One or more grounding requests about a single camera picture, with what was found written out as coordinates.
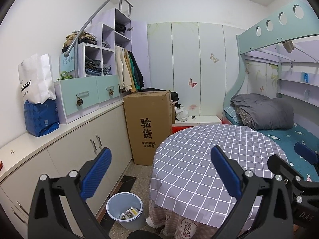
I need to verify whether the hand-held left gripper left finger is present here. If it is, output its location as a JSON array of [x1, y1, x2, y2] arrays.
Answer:
[[28, 147, 112, 239]]

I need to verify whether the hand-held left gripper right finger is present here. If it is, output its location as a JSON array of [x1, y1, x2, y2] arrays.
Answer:
[[211, 146, 293, 239]]

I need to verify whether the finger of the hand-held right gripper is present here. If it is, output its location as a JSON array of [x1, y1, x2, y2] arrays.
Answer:
[[267, 154, 303, 185], [294, 142, 319, 165]]

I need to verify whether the blue plastic waste bin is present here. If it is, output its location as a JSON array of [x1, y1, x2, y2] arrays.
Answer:
[[106, 192, 144, 231]]

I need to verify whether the teal printed bed sheet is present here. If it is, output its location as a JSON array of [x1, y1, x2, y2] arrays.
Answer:
[[257, 122, 319, 182]]

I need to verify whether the grey checked tablecloth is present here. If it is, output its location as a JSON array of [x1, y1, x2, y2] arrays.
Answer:
[[150, 123, 288, 221]]

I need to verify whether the white low cabinet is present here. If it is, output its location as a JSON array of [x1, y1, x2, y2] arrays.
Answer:
[[0, 97, 132, 239]]

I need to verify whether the grey duvet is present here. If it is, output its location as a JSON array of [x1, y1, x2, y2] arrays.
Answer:
[[230, 93, 295, 130]]

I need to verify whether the white platform step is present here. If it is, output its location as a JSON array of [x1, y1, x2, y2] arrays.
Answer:
[[174, 116, 222, 127]]

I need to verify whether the blue plaid pillow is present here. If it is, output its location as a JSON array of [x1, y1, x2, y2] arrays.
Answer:
[[223, 107, 241, 125]]

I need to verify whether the red box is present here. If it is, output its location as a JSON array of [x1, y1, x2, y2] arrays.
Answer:
[[172, 126, 195, 137]]

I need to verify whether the beige printed table skirt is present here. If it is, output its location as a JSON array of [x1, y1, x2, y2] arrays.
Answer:
[[146, 203, 250, 239]]

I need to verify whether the lilac bed shelf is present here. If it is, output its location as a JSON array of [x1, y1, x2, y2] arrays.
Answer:
[[277, 76, 319, 105]]

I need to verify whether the crumpled white plastic bag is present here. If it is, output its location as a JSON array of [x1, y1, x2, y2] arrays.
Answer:
[[175, 105, 189, 122]]

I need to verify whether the blue shopping bag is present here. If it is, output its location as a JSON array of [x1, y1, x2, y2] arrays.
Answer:
[[24, 98, 60, 137]]

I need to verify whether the large cardboard box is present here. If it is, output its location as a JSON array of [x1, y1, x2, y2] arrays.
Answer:
[[123, 91, 173, 167]]

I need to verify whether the wide mint drawer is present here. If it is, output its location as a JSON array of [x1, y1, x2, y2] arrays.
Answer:
[[60, 77, 99, 117]]

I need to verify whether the narrow mint drawer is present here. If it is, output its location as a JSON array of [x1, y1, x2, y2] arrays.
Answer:
[[96, 75, 120, 103]]

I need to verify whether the bunched black garment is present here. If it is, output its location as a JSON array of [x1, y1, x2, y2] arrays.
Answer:
[[170, 92, 180, 110]]

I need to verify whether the tan hanging garment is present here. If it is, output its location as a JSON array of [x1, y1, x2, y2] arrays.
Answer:
[[126, 51, 137, 92]]

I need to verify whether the green plastic plant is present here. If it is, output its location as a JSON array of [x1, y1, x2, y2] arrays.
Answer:
[[58, 71, 75, 80]]

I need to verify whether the black hanging coat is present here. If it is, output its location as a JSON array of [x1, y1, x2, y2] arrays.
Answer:
[[130, 51, 145, 90]]

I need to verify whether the folded dark clothes stack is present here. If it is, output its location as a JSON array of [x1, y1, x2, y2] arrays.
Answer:
[[85, 59, 102, 77]]

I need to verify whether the grey metal handrail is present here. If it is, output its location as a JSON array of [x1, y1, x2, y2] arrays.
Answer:
[[64, 0, 132, 77]]

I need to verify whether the green hanging garment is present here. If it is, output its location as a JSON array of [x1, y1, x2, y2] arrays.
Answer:
[[130, 52, 140, 90]]

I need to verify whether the brown fabric item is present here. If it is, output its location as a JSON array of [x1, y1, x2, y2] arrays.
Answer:
[[282, 40, 294, 53]]

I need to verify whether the cream hanging jacket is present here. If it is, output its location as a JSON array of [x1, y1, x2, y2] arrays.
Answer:
[[115, 45, 132, 91]]

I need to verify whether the white paper shopping bag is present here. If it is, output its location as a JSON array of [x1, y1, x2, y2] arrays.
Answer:
[[17, 53, 56, 104]]

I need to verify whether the mint handwritten sign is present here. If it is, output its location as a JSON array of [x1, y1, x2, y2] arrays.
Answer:
[[59, 52, 75, 73]]

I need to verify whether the white wardrobe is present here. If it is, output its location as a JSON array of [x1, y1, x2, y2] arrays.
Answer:
[[147, 22, 247, 120]]

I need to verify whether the olive clothes pile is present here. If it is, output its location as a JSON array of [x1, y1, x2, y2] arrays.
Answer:
[[62, 30, 97, 53]]

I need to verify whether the lilac stair cabinet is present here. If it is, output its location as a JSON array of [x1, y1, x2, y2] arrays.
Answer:
[[53, 8, 148, 125]]

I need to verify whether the mint bunk bed frame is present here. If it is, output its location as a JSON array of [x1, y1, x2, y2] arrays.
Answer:
[[223, 0, 319, 130]]

